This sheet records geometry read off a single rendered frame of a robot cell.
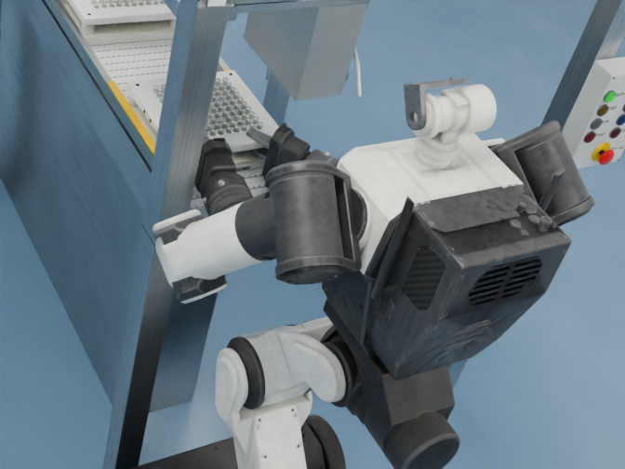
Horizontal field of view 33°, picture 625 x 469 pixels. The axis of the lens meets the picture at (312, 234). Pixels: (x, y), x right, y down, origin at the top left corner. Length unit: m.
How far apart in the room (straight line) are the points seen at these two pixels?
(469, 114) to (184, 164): 0.58
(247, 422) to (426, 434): 0.54
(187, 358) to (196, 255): 1.12
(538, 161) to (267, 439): 0.83
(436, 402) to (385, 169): 0.42
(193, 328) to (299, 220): 1.19
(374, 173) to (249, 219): 0.19
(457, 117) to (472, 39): 3.25
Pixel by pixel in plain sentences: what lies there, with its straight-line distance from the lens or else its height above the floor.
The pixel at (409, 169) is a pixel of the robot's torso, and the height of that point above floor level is 1.27.
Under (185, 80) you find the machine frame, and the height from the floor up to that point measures 1.17.
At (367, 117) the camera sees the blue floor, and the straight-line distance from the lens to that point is 3.93.
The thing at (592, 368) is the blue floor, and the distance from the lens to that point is 3.28.
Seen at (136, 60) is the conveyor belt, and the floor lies 0.84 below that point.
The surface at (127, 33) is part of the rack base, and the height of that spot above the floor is 0.86.
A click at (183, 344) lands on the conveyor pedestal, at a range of 2.55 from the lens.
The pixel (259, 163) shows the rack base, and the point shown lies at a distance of 2.11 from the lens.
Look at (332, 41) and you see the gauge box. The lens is 1.92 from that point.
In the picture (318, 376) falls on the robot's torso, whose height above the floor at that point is 0.84.
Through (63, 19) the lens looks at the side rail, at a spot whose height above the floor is 0.87.
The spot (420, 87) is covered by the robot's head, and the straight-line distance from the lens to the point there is 1.42.
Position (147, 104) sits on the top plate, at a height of 0.91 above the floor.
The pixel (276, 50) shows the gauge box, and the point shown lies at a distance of 1.99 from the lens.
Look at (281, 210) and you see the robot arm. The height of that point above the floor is 1.24.
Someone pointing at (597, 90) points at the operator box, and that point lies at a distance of 2.32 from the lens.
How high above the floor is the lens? 2.10
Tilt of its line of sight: 39 degrees down
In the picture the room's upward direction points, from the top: 17 degrees clockwise
